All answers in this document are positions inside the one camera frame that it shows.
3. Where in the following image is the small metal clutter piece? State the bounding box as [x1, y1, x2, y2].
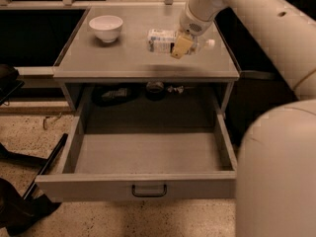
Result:
[166, 86, 191, 94]

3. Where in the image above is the clear plastic bottle white label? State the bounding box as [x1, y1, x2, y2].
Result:
[146, 28, 216, 55]

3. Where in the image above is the black office chair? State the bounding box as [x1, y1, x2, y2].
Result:
[215, 8, 297, 147]

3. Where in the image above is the dark tape roll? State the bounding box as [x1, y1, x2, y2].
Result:
[145, 82, 165, 101]

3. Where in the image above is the black bar on floor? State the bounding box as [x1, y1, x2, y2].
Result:
[23, 133, 68, 200]

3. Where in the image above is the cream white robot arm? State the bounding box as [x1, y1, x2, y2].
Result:
[180, 0, 316, 237]

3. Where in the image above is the black object inside cabinet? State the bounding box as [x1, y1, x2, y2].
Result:
[91, 84, 140, 107]

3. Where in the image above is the white ceramic bowl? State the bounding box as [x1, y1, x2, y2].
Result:
[89, 15, 123, 42]

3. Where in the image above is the grey metal drawer cabinet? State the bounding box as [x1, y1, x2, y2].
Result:
[54, 3, 239, 105]

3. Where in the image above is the black drawer handle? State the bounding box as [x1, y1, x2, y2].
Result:
[131, 185, 168, 198]

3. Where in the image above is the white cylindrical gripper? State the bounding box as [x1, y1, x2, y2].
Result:
[171, 5, 213, 59]

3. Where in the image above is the black chair at left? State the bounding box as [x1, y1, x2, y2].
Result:
[0, 64, 24, 105]

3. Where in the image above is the open grey top drawer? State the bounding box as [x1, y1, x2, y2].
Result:
[35, 84, 239, 203]

